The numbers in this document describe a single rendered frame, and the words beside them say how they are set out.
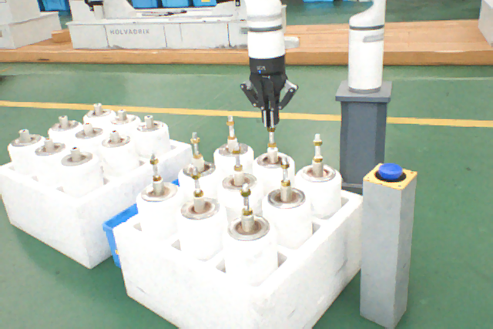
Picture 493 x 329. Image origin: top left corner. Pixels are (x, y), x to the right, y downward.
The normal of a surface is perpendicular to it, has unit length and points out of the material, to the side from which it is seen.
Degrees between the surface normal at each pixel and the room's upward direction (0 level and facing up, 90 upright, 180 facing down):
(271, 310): 90
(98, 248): 90
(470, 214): 0
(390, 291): 90
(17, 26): 90
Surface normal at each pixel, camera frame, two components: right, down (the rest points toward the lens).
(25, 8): 0.95, 0.06
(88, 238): 0.79, 0.19
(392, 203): -0.62, 0.36
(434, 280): -0.07, -0.91
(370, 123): -0.31, 0.40
